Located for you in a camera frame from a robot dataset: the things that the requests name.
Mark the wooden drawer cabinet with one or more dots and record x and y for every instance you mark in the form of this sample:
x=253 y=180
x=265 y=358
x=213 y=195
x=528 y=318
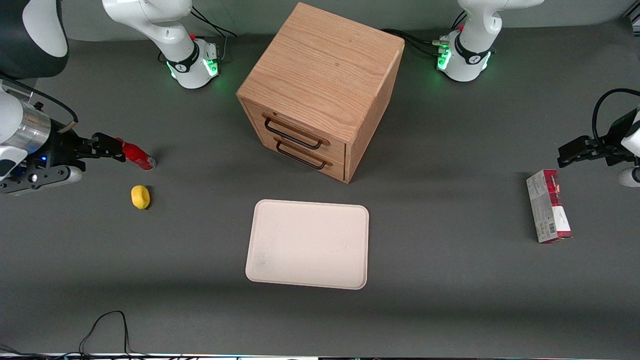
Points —
x=325 y=65

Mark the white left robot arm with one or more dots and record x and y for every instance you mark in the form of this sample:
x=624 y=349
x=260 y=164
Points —
x=472 y=35

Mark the cream rectangular tray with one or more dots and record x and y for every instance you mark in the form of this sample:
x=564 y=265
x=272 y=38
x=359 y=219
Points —
x=307 y=244

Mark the wooden drawer front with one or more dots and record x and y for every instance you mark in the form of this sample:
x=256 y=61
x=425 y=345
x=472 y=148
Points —
x=320 y=167
x=300 y=127

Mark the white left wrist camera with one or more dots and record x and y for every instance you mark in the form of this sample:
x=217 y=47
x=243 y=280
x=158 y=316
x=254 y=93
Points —
x=630 y=177

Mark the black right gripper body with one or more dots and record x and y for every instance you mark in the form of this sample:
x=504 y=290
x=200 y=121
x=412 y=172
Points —
x=59 y=146

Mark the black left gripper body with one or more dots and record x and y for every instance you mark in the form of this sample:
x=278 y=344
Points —
x=611 y=148

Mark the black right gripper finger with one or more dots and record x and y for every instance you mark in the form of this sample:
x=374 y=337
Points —
x=107 y=156
x=110 y=142

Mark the red and grey carton box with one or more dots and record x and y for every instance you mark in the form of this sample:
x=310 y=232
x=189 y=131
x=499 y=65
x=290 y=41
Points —
x=547 y=207

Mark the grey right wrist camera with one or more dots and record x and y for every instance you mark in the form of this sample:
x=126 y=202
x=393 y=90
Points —
x=47 y=177

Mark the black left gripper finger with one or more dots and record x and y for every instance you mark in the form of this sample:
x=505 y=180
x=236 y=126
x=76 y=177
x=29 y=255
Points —
x=587 y=141
x=575 y=155

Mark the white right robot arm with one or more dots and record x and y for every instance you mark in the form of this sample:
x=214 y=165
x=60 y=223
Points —
x=165 y=25

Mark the yellow lemon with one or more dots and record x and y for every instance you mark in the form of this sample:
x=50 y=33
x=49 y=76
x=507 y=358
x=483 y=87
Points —
x=140 y=196

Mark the red coke bottle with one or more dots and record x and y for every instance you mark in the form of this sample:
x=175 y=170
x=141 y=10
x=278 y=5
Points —
x=139 y=155

